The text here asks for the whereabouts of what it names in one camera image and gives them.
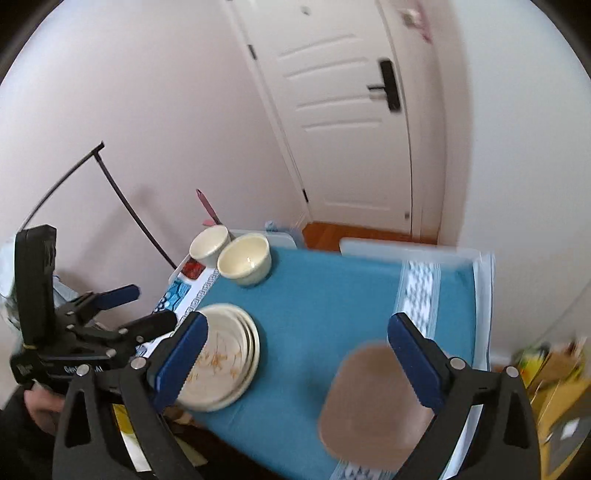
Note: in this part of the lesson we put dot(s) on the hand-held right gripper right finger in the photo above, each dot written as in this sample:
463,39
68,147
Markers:
415,360

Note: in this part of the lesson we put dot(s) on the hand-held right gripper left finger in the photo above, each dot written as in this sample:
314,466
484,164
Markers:
184,360

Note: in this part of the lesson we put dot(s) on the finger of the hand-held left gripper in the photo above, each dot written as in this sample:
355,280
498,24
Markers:
115,295
147,325

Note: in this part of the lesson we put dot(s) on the flower patterned plate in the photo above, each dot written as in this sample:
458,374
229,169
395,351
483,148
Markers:
221,350

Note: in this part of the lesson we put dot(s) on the pink square bowl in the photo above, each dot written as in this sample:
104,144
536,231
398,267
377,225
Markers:
369,406

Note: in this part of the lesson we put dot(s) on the small cream plate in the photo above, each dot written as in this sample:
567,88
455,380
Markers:
250,342

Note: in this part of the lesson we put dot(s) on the plain white plate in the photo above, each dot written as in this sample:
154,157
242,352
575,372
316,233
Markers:
257,353

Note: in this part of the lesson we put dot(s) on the person's left forearm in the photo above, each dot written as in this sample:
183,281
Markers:
21,443

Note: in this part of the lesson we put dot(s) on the person's left hand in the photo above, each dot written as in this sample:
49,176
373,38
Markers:
44,406

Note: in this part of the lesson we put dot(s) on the black metal clothes rack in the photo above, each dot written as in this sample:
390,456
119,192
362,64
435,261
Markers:
124,203

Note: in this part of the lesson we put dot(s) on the tall white bowl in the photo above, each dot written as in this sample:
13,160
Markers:
210,244

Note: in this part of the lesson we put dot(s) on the teal patterned tablecloth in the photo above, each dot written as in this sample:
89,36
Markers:
323,300

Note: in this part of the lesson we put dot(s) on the clear plastic storage box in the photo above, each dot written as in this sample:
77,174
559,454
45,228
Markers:
415,247

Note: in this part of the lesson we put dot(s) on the cream round bowl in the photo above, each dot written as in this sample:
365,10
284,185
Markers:
244,261

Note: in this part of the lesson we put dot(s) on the cardboard box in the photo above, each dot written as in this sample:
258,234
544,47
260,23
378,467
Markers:
558,387

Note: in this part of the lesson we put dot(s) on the small light blue item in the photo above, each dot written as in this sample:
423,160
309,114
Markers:
271,225

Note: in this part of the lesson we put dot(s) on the white panel door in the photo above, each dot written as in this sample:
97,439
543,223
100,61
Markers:
341,152

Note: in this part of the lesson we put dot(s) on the pink wall hanging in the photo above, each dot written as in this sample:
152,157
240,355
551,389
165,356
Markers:
422,21

